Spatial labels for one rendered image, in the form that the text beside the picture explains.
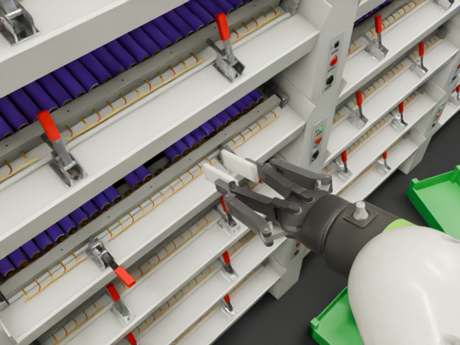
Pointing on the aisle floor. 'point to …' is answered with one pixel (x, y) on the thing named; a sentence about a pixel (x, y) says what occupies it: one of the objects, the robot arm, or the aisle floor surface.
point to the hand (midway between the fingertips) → (230, 172)
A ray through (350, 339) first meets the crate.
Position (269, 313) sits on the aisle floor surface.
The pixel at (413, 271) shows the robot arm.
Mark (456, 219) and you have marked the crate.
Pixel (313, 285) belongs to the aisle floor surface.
